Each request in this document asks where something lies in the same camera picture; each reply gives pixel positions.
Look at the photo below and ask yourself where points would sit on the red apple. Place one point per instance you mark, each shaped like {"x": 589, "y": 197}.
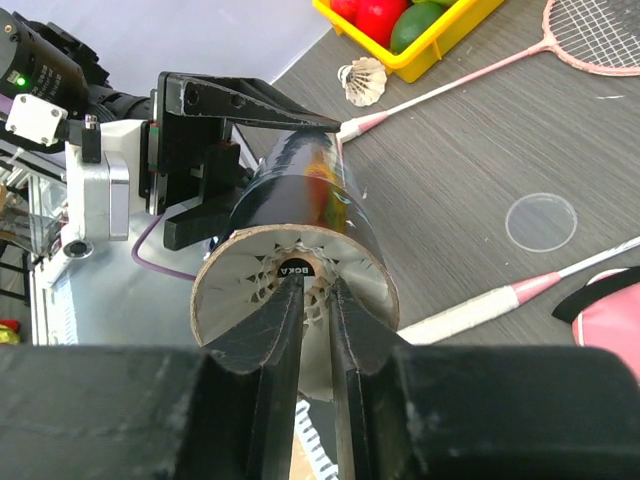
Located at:
{"x": 346, "y": 9}
{"x": 377, "y": 18}

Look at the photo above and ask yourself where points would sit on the pink badminton racket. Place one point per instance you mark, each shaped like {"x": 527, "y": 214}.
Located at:
{"x": 499, "y": 301}
{"x": 600, "y": 37}

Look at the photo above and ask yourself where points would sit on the black shuttlecock tube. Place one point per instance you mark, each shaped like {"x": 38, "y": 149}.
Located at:
{"x": 304, "y": 184}

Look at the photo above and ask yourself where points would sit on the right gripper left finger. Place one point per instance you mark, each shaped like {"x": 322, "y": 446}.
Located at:
{"x": 222, "y": 412}

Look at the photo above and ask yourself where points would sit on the clear tube lid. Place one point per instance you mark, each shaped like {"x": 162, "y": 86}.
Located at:
{"x": 541, "y": 222}

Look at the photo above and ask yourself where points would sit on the right red apple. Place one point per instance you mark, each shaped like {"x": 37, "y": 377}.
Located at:
{"x": 377, "y": 18}

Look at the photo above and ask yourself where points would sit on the pink racket bag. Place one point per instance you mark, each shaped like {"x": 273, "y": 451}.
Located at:
{"x": 604, "y": 314}

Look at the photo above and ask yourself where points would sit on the white shuttlecock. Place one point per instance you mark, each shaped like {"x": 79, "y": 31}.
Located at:
{"x": 366, "y": 276}
{"x": 363, "y": 81}

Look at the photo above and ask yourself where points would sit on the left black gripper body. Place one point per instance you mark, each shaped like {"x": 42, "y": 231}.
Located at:
{"x": 188, "y": 158}

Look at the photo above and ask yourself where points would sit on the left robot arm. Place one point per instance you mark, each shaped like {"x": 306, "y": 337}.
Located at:
{"x": 47, "y": 75}

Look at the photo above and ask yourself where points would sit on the yellow plastic bin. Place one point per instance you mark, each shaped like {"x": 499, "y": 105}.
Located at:
{"x": 428, "y": 49}

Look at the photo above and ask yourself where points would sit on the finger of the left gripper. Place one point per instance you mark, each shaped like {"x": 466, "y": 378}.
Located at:
{"x": 246, "y": 101}
{"x": 202, "y": 222}

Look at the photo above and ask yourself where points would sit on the left pink badminton racket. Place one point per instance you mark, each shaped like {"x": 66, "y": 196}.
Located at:
{"x": 600, "y": 37}

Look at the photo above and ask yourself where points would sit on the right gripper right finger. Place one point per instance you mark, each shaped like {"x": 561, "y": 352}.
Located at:
{"x": 476, "y": 412}

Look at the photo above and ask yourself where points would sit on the right pink badminton racket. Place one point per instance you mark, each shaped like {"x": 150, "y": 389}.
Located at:
{"x": 499, "y": 301}

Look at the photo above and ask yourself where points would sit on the white cable duct strip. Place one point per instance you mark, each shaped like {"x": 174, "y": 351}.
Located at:
{"x": 309, "y": 460}

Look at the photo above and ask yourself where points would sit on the green lime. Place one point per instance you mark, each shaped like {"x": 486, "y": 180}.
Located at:
{"x": 413, "y": 23}

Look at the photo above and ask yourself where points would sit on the left red apple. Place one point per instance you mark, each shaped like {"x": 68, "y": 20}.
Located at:
{"x": 346, "y": 9}

